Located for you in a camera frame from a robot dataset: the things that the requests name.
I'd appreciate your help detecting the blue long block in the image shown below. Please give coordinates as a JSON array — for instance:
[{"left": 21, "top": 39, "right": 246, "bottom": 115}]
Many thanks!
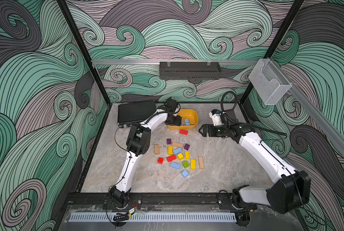
[
  {"left": 173, "top": 148, "right": 183, "bottom": 155},
  {"left": 170, "top": 162, "right": 181, "bottom": 169}
]

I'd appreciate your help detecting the blue cube bottom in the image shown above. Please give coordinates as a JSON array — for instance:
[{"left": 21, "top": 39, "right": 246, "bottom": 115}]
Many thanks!
[{"left": 182, "top": 170, "right": 189, "bottom": 178}]

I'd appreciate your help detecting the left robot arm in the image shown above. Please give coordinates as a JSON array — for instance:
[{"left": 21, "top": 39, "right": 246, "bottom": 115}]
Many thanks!
[{"left": 108, "top": 97, "right": 182, "bottom": 208}]

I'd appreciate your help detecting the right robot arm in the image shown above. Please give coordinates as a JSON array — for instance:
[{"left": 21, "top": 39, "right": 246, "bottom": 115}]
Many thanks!
[{"left": 198, "top": 90, "right": 311, "bottom": 214}]

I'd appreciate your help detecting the red block near bin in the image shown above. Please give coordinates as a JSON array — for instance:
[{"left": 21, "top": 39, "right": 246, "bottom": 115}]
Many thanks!
[{"left": 179, "top": 130, "right": 188, "bottom": 135}]

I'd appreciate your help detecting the yellow plastic bin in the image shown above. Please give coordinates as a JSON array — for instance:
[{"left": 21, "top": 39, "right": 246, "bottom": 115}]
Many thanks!
[{"left": 167, "top": 109, "right": 199, "bottom": 130}]

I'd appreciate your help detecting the purple cube right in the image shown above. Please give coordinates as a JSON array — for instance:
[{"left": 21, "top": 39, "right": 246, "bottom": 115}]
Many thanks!
[{"left": 183, "top": 143, "right": 190, "bottom": 151}]

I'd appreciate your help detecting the wooden block angled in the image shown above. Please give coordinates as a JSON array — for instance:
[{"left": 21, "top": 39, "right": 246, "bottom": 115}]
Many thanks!
[{"left": 172, "top": 141, "right": 183, "bottom": 148}]

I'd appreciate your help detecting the wooden block right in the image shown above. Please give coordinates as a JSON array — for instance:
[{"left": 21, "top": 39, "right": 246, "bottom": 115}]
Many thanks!
[{"left": 198, "top": 156, "right": 204, "bottom": 169}]

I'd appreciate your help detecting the wooden block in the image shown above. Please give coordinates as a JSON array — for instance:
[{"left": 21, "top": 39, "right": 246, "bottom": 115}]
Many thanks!
[
  {"left": 198, "top": 156, "right": 204, "bottom": 169},
  {"left": 154, "top": 144, "right": 160, "bottom": 155}
]

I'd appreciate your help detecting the yellow block small upright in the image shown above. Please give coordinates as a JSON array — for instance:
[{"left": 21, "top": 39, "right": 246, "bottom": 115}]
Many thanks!
[{"left": 184, "top": 151, "right": 190, "bottom": 160}]

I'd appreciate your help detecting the yellow long block left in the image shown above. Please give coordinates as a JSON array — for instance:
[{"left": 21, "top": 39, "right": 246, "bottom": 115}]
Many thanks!
[{"left": 168, "top": 146, "right": 173, "bottom": 156}]

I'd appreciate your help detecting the yellow long block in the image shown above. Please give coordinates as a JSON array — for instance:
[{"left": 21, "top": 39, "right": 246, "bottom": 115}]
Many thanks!
[
  {"left": 190, "top": 159, "right": 197, "bottom": 170},
  {"left": 168, "top": 146, "right": 173, "bottom": 156}
]

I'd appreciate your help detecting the yellow long block right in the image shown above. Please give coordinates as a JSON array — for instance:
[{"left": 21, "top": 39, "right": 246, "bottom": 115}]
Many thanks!
[{"left": 190, "top": 159, "right": 197, "bottom": 170}]

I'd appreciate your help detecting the wooden block left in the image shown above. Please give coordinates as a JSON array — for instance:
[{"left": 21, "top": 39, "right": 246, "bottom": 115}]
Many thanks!
[{"left": 154, "top": 144, "right": 160, "bottom": 155}]

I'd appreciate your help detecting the yellow cube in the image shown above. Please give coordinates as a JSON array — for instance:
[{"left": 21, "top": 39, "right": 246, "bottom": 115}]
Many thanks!
[{"left": 177, "top": 153, "right": 184, "bottom": 160}]

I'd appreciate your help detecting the green cube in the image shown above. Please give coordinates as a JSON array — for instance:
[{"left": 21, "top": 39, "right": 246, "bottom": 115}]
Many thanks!
[{"left": 182, "top": 160, "right": 190, "bottom": 168}]

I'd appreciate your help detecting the red long block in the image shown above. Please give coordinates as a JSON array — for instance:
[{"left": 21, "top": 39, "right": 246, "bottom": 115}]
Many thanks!
[{"left": 166, "top": 155, "right": 177, "bottom": 162}]

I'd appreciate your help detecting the red cube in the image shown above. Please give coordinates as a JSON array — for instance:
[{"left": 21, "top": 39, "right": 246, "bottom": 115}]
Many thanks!
[{"left": 157, "top": 157, "right": 164, "bottom": 164}]

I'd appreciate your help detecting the black briefcase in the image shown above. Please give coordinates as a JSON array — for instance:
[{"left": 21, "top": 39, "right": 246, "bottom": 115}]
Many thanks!
[{"left": 118, "top": 101, "right": 156, "bottom": 128}]

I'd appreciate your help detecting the clear acrylic holder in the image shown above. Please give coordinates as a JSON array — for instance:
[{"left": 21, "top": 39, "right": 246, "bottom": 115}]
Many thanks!
[{"left": 249, "top": 58, "right": 292, "bottom": 105}]

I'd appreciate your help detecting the black wall shelf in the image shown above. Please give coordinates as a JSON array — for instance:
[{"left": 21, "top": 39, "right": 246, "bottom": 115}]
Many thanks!
[{"left": 159, "top": 62, "right": 222, "bottom": 81}]

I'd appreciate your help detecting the aluminium wall rail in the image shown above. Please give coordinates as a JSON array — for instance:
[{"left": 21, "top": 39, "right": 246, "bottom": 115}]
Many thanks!
[{"left": 91, "top": 59, "right": 258, "bottom": 66}]

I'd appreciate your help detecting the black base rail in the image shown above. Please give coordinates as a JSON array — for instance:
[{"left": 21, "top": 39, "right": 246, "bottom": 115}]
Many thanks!
[{"left": 66, "top": 192, "right": 294, "bottom": 211}]

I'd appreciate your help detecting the white slotted cable duct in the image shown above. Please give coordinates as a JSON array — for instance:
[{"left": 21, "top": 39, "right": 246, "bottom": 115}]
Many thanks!
[{"left": 68, "top": 212, "right": 236, "bottom": 223}]

